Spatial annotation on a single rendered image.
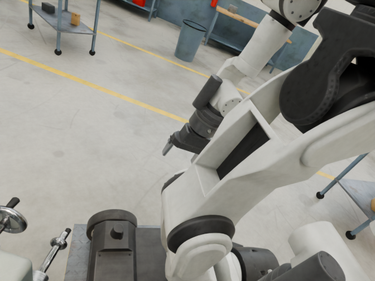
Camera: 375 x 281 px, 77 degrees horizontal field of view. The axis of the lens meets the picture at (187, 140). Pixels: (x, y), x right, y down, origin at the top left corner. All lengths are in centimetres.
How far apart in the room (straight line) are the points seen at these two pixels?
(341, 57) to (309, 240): 24
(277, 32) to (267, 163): 32
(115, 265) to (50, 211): 89
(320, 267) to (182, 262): 29
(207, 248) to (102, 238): 53
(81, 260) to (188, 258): 69
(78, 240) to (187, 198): 75
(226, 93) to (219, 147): 18
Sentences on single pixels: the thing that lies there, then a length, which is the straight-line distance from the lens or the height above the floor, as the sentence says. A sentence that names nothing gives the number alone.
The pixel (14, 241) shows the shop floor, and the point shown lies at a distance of 164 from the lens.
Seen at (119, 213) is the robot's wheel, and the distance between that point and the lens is 100.
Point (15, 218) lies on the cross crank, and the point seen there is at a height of 70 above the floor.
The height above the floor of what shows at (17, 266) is 77.
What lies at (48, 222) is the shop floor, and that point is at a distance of 168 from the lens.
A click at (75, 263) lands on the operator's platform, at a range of 112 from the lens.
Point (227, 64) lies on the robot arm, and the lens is 65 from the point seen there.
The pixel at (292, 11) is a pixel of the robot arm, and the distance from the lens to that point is 55.
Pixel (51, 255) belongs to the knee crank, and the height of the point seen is 56.
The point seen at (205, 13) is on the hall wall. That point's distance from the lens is 739.
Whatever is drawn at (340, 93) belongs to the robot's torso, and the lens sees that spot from 39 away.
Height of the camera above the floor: 142
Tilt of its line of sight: 34 degrees down
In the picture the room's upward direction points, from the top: 25 degrees clockwise
